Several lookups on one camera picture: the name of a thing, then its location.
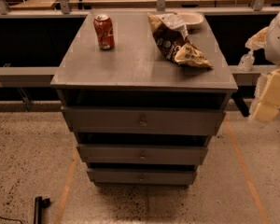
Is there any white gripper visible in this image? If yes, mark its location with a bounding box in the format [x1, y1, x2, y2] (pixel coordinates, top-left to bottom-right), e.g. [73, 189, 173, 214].
[245, 27, 280, 122]

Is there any brown chip bag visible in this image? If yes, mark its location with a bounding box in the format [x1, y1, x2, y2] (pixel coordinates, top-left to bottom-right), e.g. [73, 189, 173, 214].
[147, 13, 212, 68]

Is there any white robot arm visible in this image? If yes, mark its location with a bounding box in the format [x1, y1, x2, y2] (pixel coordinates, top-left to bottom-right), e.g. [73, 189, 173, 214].
[245, 12, 280, 122]

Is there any red coke can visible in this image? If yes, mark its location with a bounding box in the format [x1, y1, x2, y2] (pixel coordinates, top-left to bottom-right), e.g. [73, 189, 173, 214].
[93, 14, 115, 50]

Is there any clear plastic bottle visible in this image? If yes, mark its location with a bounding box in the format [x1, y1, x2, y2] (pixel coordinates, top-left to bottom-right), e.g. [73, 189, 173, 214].
[238, 50, 255, 72]

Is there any white bowl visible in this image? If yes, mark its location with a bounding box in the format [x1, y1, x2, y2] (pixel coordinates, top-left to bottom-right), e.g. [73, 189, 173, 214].
[178, 12, 204, 29]

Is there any grey drawer cabinet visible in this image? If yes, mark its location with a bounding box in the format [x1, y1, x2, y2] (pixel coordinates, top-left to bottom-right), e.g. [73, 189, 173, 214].
[51, 11, 237, 172]

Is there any top grey drawer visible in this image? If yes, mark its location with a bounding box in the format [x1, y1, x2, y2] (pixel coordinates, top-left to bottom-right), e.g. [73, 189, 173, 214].
[62, 106, 225, 135]

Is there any grey drawer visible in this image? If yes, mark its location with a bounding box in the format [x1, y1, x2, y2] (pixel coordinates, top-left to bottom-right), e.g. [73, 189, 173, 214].
[77, 144, 207, 165]
[62, 106, 225, 135]
[87, 168, 197, 186]

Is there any middle grey drawer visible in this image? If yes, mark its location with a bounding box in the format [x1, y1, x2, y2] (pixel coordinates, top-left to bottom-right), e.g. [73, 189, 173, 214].
[77, 144, 207, 165]

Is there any bottom grey drawer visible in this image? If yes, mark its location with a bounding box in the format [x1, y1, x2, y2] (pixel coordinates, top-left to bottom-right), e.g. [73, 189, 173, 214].
[87, 168, 197, 186]

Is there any grey metal railing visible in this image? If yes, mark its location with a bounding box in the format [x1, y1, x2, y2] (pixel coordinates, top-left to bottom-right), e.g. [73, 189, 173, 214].
[0, 0, 280, 113]

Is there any black floor post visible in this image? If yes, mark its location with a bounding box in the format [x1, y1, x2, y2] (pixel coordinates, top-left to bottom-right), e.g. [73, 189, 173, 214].
[34, 196, 50, 224]

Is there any black floor cable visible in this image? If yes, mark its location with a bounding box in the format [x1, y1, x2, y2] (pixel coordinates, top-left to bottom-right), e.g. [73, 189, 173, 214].
[0, 207, 24, 224]

